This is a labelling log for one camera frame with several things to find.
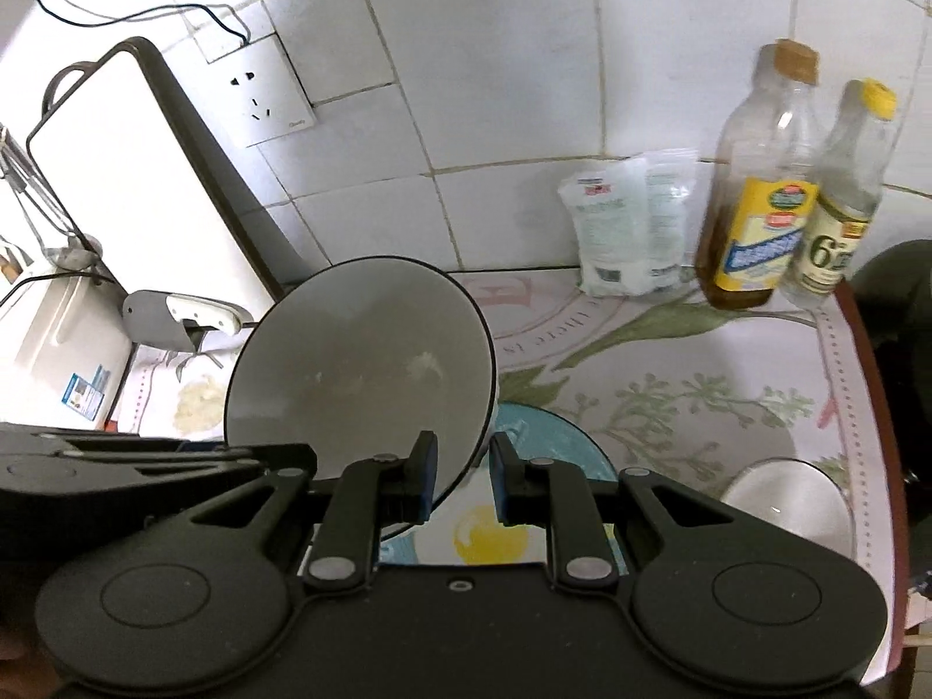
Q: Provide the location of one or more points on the dark round object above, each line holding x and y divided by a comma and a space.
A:
903, 320

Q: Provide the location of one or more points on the metal whisk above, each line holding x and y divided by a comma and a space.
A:
44, 211

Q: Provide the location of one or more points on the clear vinegar bottle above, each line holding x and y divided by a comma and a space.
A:
837, 233

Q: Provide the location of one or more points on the white kitchen appliance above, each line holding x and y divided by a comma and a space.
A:
65, 349

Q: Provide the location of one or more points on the blue fried egg plate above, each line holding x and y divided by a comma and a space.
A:
553, 451

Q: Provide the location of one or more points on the white plastic salt bag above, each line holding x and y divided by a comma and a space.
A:
626, 233

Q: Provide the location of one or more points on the white cutting board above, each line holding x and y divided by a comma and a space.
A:
131, 182

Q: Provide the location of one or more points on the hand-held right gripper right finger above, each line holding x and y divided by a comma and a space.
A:
499, 484

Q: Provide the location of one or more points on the yellow label oil bottle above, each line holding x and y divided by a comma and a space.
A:
757, 233

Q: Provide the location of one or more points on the grey and white gadget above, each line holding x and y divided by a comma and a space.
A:
156, 320

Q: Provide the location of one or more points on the white wall socket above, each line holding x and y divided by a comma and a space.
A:
262, 95

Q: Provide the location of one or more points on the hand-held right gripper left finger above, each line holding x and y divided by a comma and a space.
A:
429, 477

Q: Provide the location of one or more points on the white bowl with dark rim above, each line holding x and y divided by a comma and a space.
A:
786, 510
349, 378

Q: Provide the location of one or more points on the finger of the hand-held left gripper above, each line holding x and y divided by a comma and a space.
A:
277, 460

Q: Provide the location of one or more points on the floral tablecloth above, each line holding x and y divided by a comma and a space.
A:
655, 357

